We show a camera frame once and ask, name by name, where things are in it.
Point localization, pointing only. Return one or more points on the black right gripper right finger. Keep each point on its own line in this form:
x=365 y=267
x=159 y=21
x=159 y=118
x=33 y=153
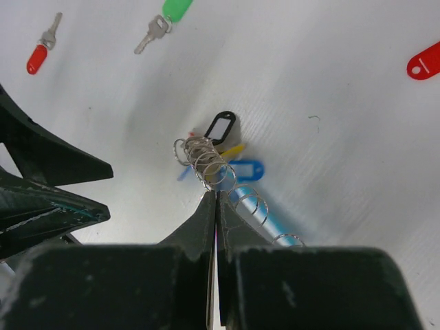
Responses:
x=265 y=286

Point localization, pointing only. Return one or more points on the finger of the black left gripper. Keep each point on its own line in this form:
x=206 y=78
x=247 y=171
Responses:
x=32 y=213
x=42 y=156

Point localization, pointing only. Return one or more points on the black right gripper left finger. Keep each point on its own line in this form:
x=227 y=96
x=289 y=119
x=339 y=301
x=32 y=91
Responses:
x=167 y=285

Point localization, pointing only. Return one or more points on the metal keyring holder with keys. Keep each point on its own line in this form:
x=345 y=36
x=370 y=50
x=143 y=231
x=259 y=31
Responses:
x=221 y=168

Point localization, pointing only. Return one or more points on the key with red tag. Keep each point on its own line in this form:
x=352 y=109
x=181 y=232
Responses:
x=425 y=64
x=45 y=44

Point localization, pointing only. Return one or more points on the key with green tag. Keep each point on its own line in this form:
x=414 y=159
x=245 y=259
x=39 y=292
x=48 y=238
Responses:
x=160 y=25

